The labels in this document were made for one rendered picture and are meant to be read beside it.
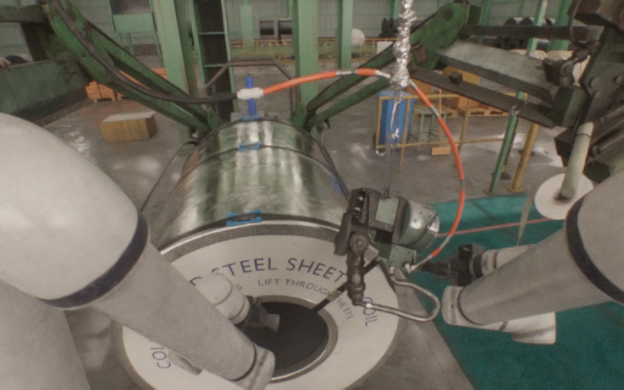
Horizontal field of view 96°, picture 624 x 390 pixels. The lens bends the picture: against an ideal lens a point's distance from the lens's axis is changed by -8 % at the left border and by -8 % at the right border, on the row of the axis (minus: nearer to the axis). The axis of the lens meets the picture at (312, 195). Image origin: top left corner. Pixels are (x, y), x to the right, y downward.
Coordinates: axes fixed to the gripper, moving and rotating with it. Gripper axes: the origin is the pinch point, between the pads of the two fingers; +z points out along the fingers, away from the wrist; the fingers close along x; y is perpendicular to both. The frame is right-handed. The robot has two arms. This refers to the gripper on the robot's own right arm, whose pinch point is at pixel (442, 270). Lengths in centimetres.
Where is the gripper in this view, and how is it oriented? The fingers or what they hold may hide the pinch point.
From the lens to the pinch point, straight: 105.5
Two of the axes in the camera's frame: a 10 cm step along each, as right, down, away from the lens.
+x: -1.8, 9.2, -3.5
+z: -3.9, 2.6, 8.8
